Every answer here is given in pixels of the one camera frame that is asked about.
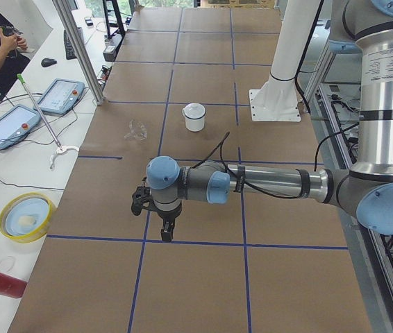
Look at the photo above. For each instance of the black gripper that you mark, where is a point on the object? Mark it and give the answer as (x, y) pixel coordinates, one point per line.
(167, 216)

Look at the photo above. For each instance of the clear glass funnel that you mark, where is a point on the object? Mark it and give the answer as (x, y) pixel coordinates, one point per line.
(137, 131)

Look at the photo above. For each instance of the white cup lid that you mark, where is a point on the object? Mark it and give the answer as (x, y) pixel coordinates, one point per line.
(194, 111)

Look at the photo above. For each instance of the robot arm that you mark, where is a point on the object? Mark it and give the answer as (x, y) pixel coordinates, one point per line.
(365, 191)

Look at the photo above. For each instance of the white enamel cup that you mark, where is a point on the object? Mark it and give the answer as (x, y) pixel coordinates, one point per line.
(194, 125)

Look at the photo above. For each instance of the seated person's hand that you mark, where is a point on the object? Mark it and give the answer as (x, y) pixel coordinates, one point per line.
(10, 43)

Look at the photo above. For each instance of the metal reacher grabber stick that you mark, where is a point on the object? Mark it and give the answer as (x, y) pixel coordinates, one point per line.
(61, 149)

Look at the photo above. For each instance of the yellow rimmed container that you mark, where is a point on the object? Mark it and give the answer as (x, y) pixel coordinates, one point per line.
(33, 236)

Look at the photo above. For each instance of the light blue plate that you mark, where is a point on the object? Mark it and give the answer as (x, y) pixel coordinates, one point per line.
(26, 216)

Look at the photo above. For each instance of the far teach pendant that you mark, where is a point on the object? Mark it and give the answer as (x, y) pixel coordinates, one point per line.
(61, 96)

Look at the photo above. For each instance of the teach pendant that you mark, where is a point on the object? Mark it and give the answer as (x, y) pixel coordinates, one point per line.
(16, 124)
(61, 96)

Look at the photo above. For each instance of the near teach pendant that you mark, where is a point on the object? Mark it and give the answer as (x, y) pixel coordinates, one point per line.
(16, 124)

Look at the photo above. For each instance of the black keyboard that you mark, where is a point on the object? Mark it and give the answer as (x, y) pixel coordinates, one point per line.
(69, 49)

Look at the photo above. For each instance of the black computer mouse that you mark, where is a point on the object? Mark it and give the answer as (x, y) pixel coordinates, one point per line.
(47, 62)

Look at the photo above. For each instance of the aluminium frame post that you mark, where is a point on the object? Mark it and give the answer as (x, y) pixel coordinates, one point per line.
(67, 19)

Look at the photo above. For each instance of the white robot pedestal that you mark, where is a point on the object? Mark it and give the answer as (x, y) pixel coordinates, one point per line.
(277, 100)

